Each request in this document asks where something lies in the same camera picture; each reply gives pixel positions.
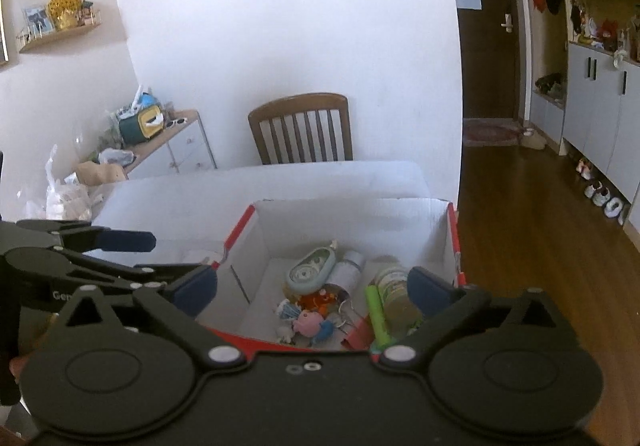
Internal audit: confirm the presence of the bag of white fluff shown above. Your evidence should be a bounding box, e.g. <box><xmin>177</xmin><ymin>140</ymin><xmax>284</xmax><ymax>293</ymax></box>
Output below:
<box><xmin>45</xmin><ymin>146</ymin><xmax>94</xmax><ymax>222</ymax></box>

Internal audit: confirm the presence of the white sneaker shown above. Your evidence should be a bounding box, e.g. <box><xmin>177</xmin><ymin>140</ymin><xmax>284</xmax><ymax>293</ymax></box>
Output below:
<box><xmin>585</xmin><ymin>181</ymin><xmax>609</xmax><ymax>207</ymax></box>
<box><xmin>602</xmin><ymin>197</ymin><xmax>627</xmax><ymax>220</ymax></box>

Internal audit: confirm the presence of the brown paper bag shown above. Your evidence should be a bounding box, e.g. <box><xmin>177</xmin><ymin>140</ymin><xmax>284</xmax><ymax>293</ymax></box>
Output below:
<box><xmin>75</xmin><ymin>161</ymin><xmax>126</xmax><ymax>185</ymax></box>

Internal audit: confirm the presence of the white sideboard with wooden top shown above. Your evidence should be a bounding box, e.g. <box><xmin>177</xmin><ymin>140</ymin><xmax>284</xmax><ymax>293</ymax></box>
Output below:
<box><xmin>82</xmin><ymin>108</ymin><xmax>218</xmax><ymax>183</ymax></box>

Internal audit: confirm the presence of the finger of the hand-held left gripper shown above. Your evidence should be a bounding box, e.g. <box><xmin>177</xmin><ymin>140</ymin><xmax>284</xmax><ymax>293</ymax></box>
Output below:
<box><xmin>2</xmin><ymin>247</ymin><xmax>210</xmax><ymax>297</ymax></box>
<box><xmin>15</xmin><ymin>219</ymin><xmax>157</xmax><ymax>253</ymax></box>

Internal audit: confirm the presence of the white and blue toy figure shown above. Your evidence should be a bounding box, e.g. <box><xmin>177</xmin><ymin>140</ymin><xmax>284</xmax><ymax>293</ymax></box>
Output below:
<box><xmin>274</xmin><ymin>300</ymin><xmax>302</xmax><ymax>344</ymax></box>

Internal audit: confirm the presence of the white lower cabinet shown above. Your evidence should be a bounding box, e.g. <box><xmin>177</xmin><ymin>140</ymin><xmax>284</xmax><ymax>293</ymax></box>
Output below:
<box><xmin>560</xmin><ymin>41</ymin><xmax>640</xmax><ymax>227</ymax></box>

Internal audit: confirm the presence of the green highlighter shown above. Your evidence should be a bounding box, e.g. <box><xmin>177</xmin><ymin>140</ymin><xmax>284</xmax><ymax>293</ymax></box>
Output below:
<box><xmin>364</xmin><ymin>283</ymin><xmax>396</xmax><ymax>353</ymax></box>

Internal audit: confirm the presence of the green and yellow tissue box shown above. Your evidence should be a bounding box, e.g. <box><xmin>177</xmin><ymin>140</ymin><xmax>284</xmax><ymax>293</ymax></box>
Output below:
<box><xmin>117</xmin><ymin>102</ymin><xmax>166</xmax><ymax>145</ymax></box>

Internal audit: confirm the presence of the pink pig toy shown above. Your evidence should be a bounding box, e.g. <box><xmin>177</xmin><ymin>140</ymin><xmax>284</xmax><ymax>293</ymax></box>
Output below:
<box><xmin>292</xmin><ymin>310</ymin><xmax>334</xmax><ymax>346</ymax></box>

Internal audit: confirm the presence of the orange toy figure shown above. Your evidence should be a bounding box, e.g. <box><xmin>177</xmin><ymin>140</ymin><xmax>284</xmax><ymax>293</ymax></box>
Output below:
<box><xmin>300</xmin><ymin>288</ymin><xmax>342</xmax><ymax>319</ymax></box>

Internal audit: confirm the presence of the wooden chair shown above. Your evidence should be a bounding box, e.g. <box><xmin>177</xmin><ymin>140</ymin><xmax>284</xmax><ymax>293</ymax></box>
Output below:
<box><xmin>248</xmin><ymin>93</ymin><xmax>354</xmax><ymax>165</ymax></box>

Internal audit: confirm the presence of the small photo frame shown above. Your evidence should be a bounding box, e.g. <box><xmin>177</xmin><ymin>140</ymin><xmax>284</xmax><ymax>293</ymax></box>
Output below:
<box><xmin>22</xmin><ymin>6</ymin><xmax>55</xmax><ymax>37</ymax></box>

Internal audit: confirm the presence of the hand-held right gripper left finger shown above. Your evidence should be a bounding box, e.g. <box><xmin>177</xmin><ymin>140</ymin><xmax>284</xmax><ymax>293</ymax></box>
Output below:
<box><xmin>60</xmin><ymin>266</ymin><xmax>247</xmax><ymax>367</ymax></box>

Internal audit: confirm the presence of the mint correction tape dispenser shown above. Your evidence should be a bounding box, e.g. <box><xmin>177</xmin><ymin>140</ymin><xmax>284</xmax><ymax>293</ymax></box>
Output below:
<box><xmin>284</xmin><ymin>240</ymin><xmax>342</xmax><ymax>294</ymax></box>

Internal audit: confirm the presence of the low white bench cabinet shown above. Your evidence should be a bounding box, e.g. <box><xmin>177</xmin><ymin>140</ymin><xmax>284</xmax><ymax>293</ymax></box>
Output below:
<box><xmin>530</xmin><ymin>88</ymin><xmax>569</xmax><ymax>157</ymax></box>

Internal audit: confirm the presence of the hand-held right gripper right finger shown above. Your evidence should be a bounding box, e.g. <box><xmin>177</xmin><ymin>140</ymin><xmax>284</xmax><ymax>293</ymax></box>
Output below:
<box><xmin>377</xmin><ymin>266</ymin><xmax>576</xmax><ymax>367</ymax></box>

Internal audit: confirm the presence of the dark brown door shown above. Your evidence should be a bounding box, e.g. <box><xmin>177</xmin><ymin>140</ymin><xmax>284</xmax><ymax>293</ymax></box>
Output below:
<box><xmin>442</xmin><ymin>0</ymin><xmax>527</xmax><ymax>122</ymax></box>

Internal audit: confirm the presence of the red doormat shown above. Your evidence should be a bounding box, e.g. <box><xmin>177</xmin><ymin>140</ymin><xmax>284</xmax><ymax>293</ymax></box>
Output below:
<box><xmin>462</xmin><ymin>118</ymin><xmax>521</xmax><ymax>147</ymax></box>

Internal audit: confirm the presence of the red shoe box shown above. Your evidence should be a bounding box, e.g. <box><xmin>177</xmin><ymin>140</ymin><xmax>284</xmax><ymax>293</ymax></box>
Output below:
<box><xmin>197</xmin><ymin>198</ymin><xmax>468</xmax><ymax>353</ymax></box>

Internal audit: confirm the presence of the small white bottle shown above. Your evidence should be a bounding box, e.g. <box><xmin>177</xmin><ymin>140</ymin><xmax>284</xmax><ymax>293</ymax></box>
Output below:
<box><xmin>327</xmin><ymin>250</ymin><xmax>367</xmax><ymax>294</ymax></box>

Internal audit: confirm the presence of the grey plastic bag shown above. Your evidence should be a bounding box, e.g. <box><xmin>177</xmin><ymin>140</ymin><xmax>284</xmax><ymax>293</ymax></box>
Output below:
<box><xmin>98</xmin><ymin>148</ymin><xmax>136</xmax><ymax>167</ymax></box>

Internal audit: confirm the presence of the gold ornament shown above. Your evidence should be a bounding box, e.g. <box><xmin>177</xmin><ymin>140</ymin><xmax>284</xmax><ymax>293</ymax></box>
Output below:
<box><xmin>47</xmin><ymin>0</ymin><xmax>84</xmax><ymax>31</ymax></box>

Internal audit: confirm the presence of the wooden wall shelf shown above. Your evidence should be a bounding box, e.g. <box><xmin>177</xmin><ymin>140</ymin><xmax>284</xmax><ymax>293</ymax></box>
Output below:
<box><xmin>17</xmin><ymin>21</ymin><xmax>103</xmax><ymax>54</ymax></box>

